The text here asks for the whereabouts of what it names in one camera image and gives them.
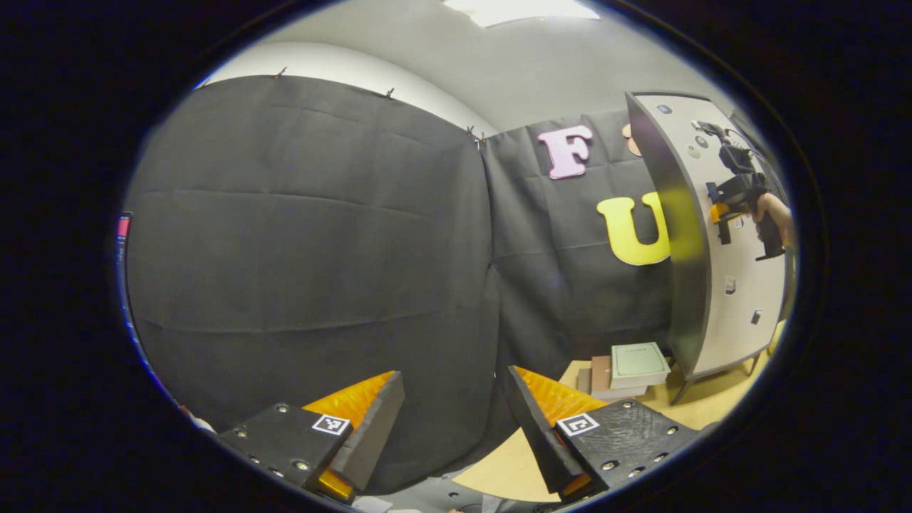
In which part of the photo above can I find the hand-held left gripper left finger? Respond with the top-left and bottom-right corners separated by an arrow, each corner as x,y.
217,370 -> 405,505

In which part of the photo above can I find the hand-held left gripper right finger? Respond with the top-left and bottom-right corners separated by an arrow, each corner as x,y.
506,365 -> 704,504

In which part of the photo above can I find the beige cabinet door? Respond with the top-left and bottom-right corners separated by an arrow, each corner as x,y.
631,94 -> 792,375

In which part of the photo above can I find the dark grey cabinet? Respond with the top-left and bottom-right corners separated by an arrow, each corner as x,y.
626,91 -> 795,405

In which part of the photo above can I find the green book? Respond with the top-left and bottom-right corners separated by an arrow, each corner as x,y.
611,342 -> 671,390

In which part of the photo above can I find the black backdrop cloth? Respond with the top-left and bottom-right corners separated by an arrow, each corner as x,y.
125,75 -> 674,492

